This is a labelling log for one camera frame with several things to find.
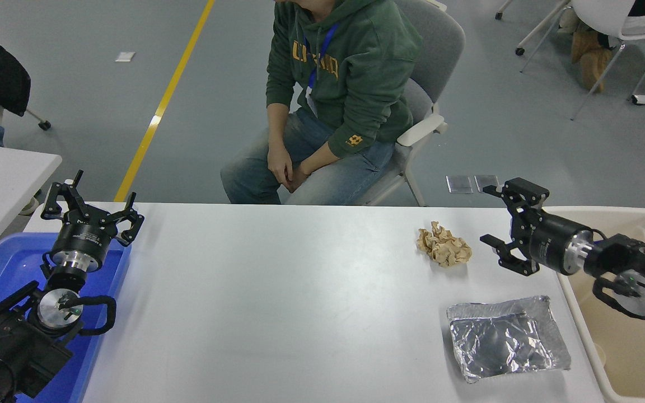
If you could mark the person's right hand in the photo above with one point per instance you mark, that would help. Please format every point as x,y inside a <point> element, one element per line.
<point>280,162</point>

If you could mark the white side table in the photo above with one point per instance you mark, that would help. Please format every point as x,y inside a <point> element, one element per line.
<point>3,179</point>

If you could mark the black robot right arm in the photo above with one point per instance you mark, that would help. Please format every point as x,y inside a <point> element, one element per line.
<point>636,268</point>

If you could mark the person with tan boots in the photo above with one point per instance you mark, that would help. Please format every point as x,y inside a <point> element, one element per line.
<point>591,64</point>

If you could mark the person's right forearm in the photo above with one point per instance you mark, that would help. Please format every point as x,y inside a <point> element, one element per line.
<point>277,123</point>

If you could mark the chair with black caster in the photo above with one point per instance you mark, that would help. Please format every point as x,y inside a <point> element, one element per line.
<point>45,125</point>

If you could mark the white shell chair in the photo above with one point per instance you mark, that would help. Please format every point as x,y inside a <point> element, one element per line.
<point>602,14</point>

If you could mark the metal floor plate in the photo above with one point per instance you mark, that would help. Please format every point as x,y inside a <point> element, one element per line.
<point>485,180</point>
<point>459,184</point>

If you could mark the person's left forearm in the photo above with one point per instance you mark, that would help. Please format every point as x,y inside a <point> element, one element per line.
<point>345,145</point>

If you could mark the white grey office chair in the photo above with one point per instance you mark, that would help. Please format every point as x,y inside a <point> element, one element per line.
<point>440,45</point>

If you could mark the blue plastic tray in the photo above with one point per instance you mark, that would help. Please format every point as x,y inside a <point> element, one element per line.
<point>9,263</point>

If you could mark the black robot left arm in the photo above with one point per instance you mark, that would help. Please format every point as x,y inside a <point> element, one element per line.
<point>14,347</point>

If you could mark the seated person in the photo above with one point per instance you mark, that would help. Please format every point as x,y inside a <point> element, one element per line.
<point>356,67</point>

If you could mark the person's left hand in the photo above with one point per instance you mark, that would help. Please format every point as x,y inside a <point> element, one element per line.
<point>300,176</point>

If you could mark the tan paper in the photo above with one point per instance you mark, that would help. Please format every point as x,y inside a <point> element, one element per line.
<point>445,246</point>

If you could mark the large pale plastic bin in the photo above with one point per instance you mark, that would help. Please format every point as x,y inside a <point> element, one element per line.
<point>625,347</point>

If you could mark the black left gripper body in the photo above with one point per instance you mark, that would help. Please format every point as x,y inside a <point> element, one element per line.
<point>79,235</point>

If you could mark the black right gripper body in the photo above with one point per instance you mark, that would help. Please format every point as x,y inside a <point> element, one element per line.
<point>546,240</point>

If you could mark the chair base with casters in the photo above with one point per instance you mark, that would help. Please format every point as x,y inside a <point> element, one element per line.
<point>519,51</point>

